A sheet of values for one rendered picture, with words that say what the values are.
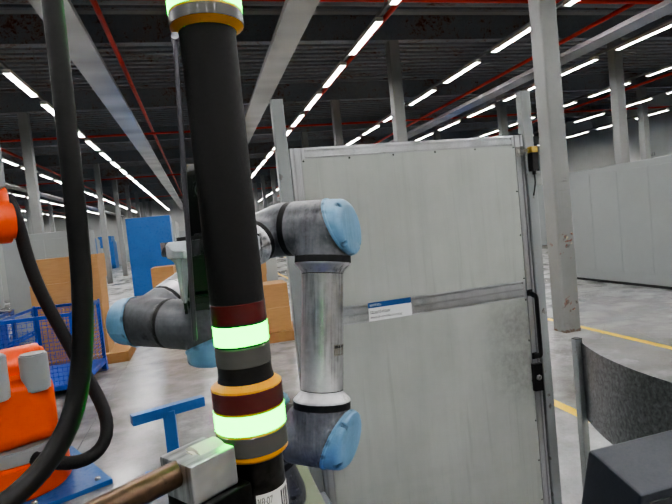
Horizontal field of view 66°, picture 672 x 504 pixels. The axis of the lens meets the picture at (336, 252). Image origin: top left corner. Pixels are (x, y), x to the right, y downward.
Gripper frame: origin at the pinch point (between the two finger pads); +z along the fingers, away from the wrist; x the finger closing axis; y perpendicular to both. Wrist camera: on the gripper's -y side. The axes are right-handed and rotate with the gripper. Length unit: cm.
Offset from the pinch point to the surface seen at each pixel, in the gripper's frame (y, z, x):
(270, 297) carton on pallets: 97, -736, -102
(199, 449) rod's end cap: 11.1, 18.2, 2.8
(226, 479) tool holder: 12.9, 18.6, 1.6
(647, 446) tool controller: 41, -22, -67
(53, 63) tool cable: -9.2, 21.1, 7.2
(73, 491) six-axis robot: 163, -340, 98
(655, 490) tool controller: 43, -14, -60
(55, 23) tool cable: -11.0, 21.1, 6.9
